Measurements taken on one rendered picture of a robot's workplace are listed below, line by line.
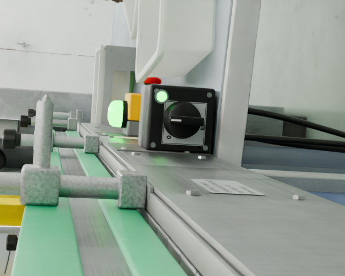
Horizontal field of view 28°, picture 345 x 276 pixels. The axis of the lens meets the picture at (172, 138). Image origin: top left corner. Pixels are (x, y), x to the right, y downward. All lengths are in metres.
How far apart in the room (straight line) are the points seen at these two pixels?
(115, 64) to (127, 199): 1.12
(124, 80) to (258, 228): 1.26
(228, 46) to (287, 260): 0.56
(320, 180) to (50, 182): 0.32
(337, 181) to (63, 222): 0.36
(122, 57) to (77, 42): 3.57
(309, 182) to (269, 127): 1.82
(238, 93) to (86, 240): 0.46
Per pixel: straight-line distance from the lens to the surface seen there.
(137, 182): 0.49
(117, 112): 1.11
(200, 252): 0.33
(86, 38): 5.17
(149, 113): 0.82
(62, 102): 2.40
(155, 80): 1.12
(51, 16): 5.18
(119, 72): 1.60
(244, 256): 0.29
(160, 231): 0.43
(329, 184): 0.72
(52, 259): 0.34
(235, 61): 0.82
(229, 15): 0.82
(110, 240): 0.40
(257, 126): 2.51
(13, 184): 0.49
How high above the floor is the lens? 0.95
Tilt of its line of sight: 11 degrees down
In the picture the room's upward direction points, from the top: 87 degrees counter-clockwise
